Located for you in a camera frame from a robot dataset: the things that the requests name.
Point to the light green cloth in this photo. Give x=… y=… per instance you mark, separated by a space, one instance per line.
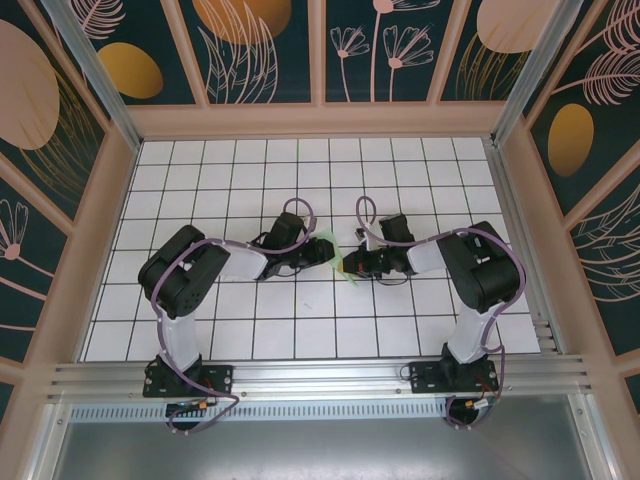
x=330 y=235

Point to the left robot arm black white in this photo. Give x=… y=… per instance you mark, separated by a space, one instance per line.
x=180 y=270

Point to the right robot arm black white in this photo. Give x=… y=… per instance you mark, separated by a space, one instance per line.
x=485 y=270

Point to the grey metal sheet panel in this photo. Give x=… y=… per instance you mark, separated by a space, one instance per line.
x=325 y=450

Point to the aluminium mounting rail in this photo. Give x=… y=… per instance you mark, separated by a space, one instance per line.
x=325 y=375

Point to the aluminium side rail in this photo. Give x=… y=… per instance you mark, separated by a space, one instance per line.
x=509 y=200

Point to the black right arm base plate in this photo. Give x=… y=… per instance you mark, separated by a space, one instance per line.
x=425 y=377

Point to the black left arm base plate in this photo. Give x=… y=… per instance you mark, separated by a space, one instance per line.
x=220 y=381

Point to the aluminium corner post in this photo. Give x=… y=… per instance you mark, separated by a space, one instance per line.
x=103 y=85
x=532 y=70

